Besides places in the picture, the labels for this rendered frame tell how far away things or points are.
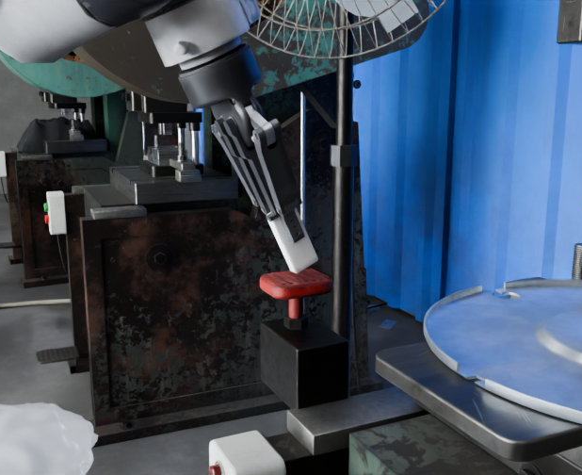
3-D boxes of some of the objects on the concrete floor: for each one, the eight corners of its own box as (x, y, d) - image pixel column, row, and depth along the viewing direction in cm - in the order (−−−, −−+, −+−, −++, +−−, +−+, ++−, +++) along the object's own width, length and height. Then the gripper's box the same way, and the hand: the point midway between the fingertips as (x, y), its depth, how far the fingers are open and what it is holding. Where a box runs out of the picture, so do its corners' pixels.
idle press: (56, 499, 164) (-12, -343, 127) (32, 355, 252) (-12, -165, 216) (549, 390, 223) (600, -205, 186) (390, 304, 312) (403, -110, 275)
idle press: (4, 303, 313) (-34, -109, 277) (-15, 257, 398) (-46, -62, 362) (297, 264, 384) (298, -69, 348) (228, 232, 469) (222, -38, 432)
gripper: (158, 73, 69) (251, 270, 78) (199, 70, 58) (303, 300, 67) (220, 43, 72) (305, 237, 80) (272, 34, 60) (363, 261, 69)
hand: (292, 237), depth 72 cm, fingers closed
